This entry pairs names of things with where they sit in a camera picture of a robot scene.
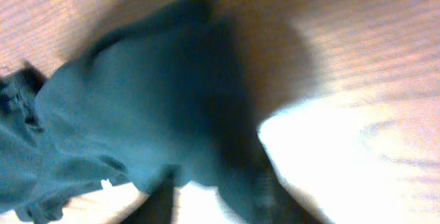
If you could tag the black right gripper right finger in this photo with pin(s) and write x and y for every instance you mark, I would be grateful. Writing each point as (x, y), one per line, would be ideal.
(274, 205)

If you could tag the black t-shirt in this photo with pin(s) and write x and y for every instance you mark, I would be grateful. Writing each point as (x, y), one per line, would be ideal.
(159, 100)

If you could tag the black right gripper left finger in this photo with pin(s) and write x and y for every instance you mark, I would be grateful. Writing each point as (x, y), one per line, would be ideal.
(158, 207)

